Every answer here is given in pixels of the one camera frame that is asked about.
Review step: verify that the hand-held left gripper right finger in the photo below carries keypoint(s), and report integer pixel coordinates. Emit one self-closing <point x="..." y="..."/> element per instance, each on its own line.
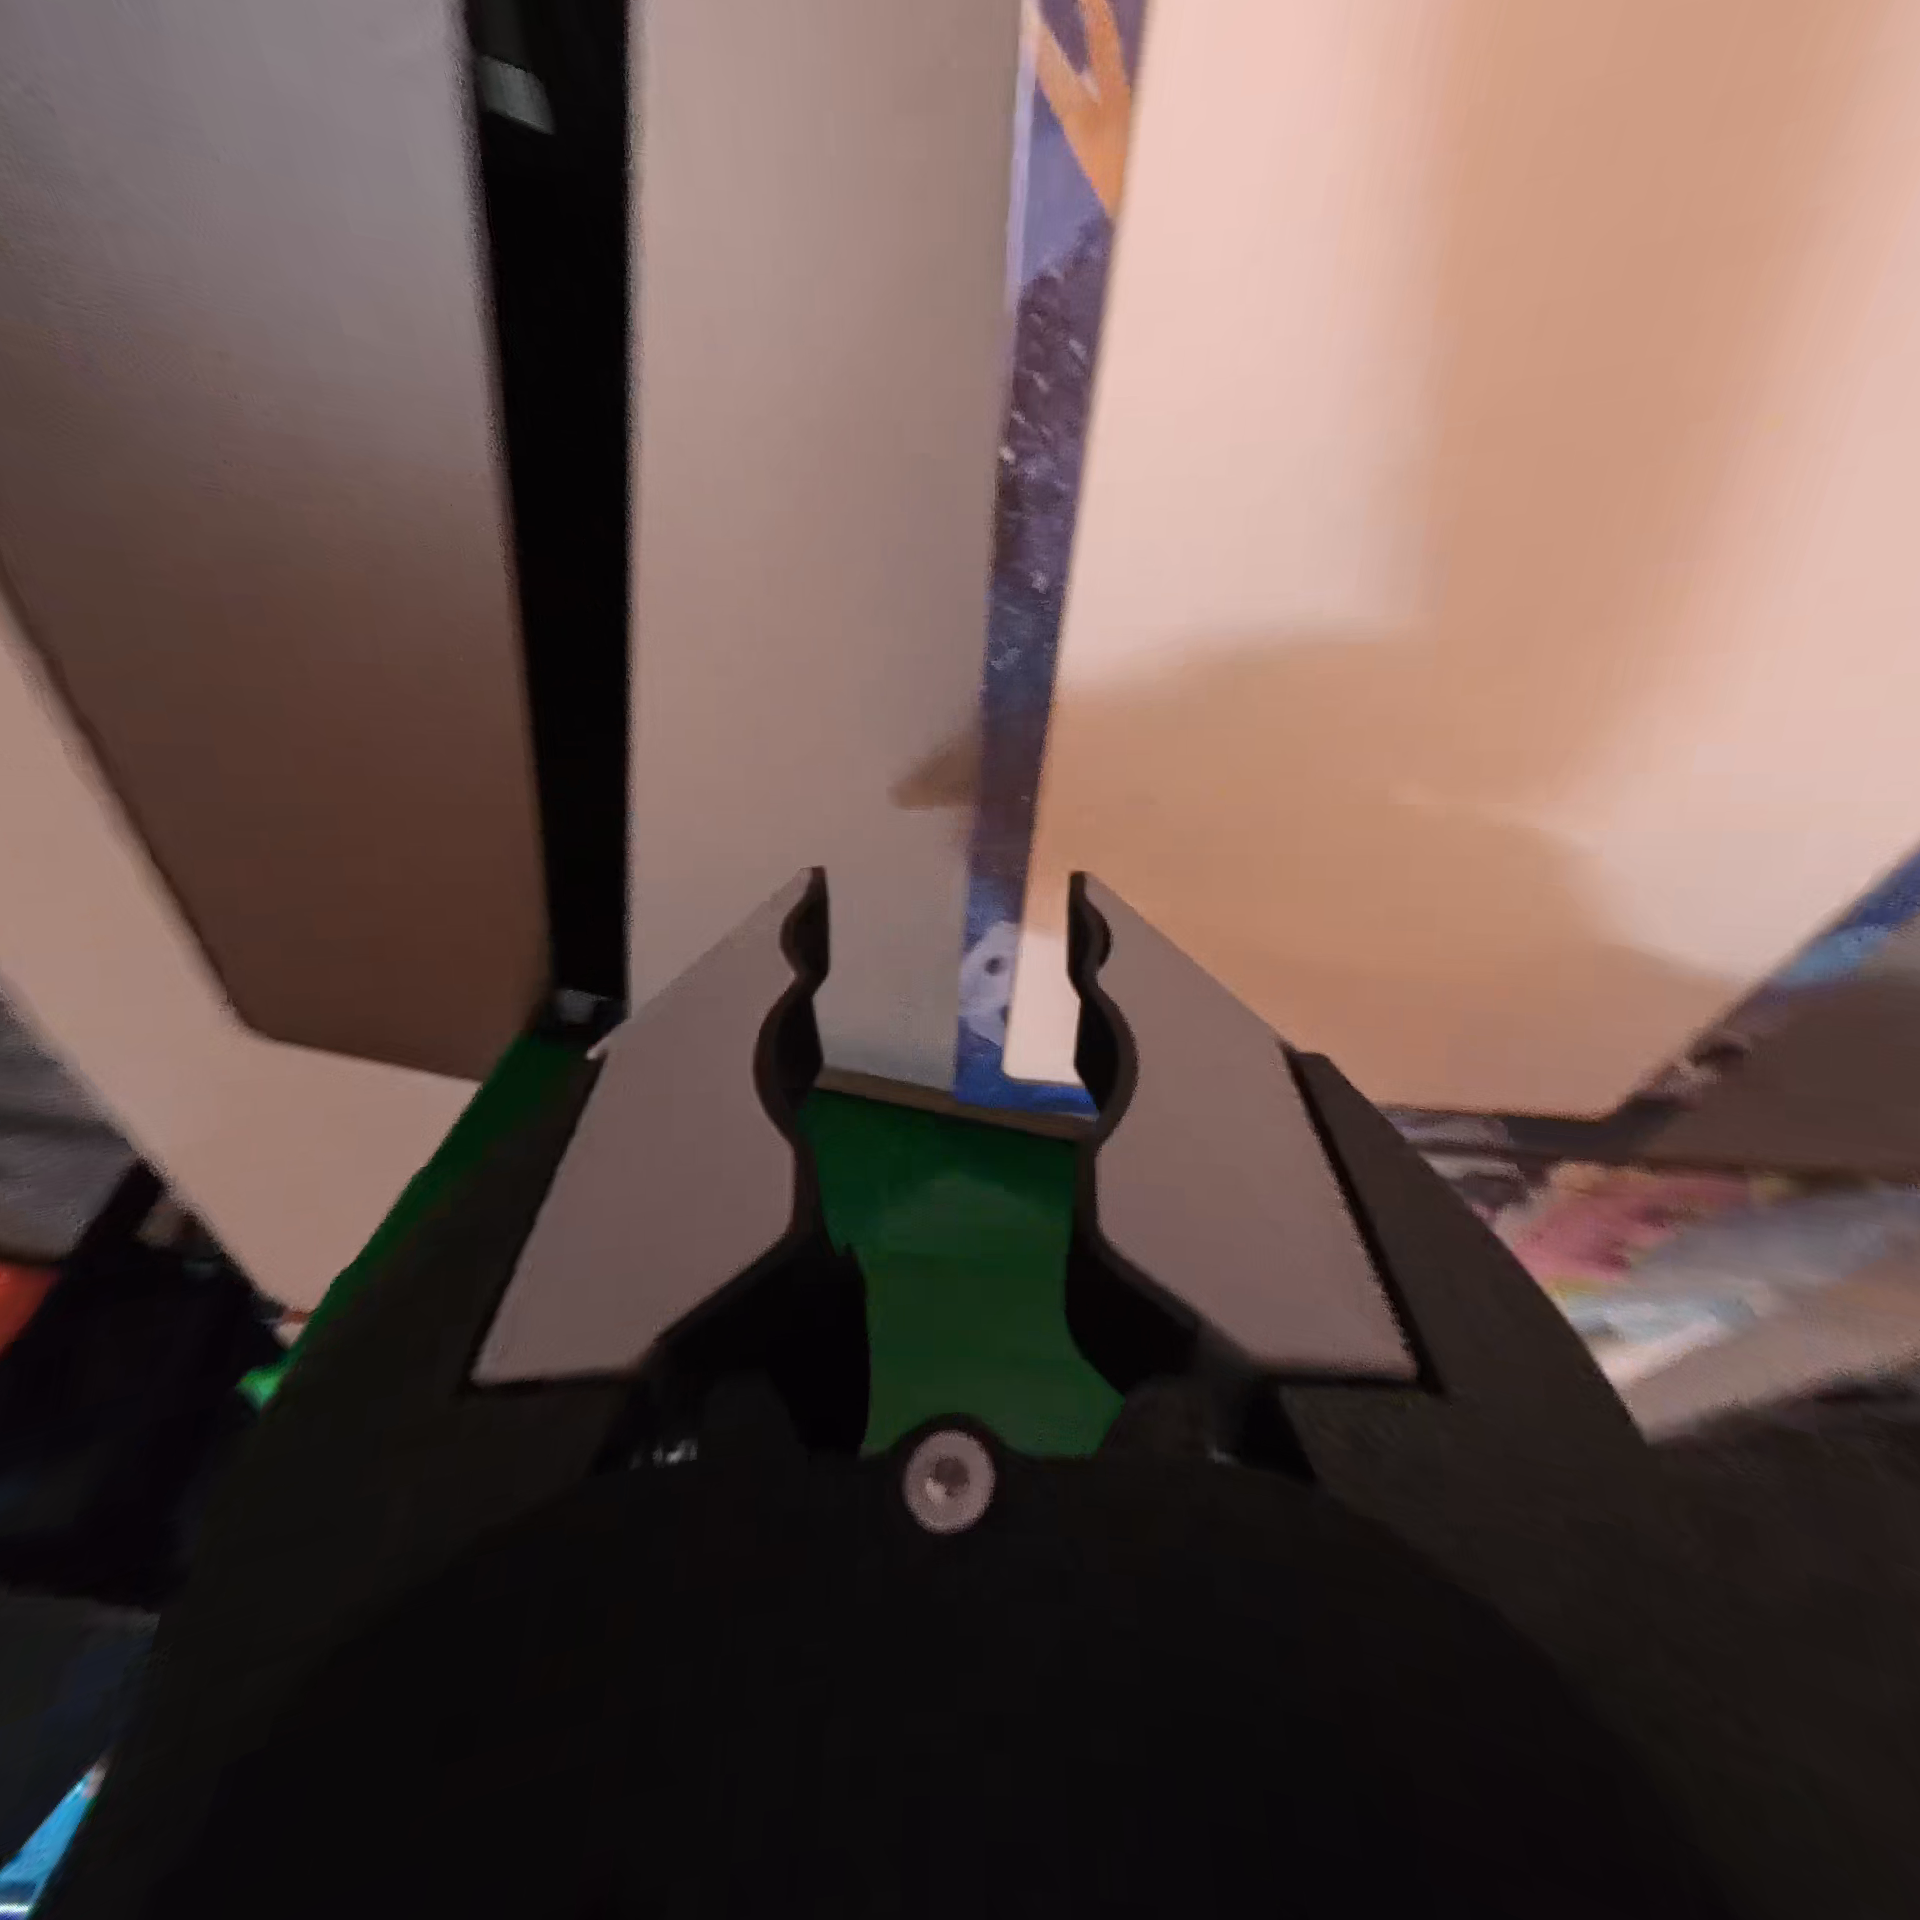
<point x="1244" y="1201"/>

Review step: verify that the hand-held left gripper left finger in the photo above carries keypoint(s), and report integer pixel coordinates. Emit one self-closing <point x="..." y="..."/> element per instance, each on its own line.
<point x="661" y="1201"/>

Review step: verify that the forest animal jigsaw puzzle board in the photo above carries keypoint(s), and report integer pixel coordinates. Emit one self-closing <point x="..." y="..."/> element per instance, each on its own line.
<point x="1425" y="450"/>

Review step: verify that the grey desk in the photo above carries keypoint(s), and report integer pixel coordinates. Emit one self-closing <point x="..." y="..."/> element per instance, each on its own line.
<point x="810" y="524"/>

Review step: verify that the dark grey desk flap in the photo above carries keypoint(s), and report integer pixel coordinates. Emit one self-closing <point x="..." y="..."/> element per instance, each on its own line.
<point x="301" y="450"/>

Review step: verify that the green plastic bin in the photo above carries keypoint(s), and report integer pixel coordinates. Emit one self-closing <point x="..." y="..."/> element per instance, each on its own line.
<point x="961" y="1275"/>

